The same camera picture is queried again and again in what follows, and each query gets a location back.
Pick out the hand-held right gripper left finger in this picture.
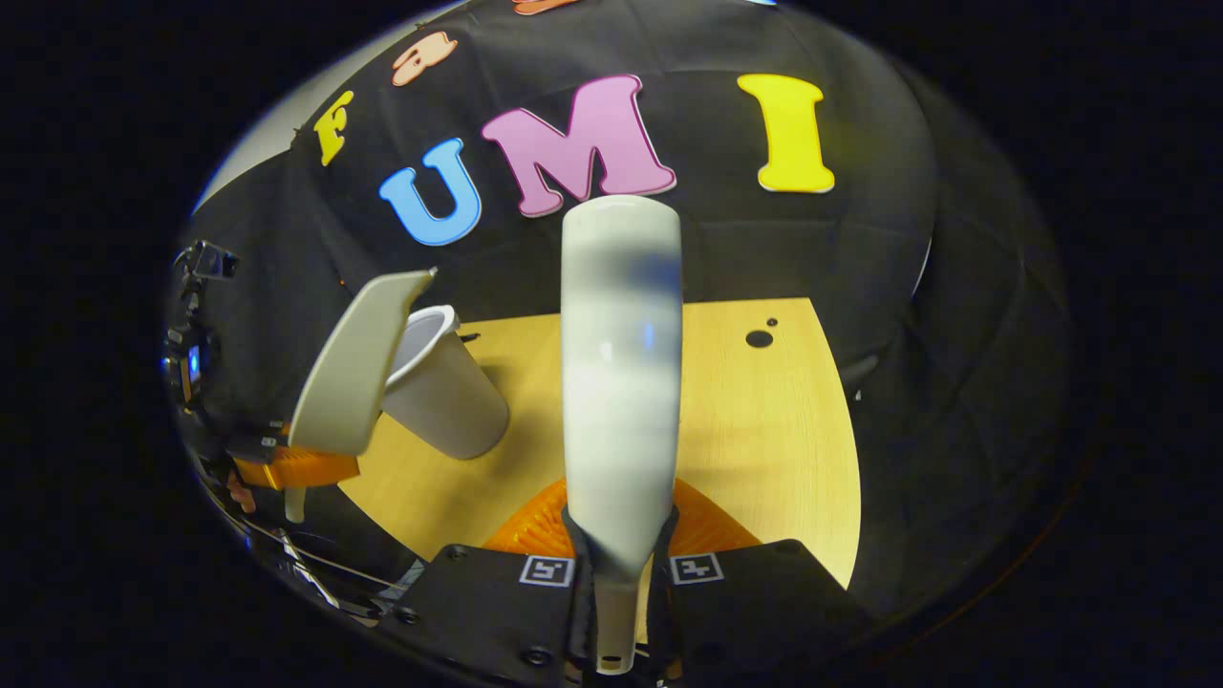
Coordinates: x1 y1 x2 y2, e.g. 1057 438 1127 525
382 478 598 684

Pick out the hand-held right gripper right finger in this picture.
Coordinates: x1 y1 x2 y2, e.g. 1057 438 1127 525
650 478 875 684

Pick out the white plastic dustpan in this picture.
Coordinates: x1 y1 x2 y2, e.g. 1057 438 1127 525
285 269 439 525

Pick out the white plastic garbage bin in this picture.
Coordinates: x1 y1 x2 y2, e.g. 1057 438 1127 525
380 305 511 462

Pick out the small white broom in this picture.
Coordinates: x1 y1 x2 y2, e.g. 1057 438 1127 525
560 195 684 677

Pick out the tangle of cables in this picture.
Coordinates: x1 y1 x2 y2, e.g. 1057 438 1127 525
244 516 421 613

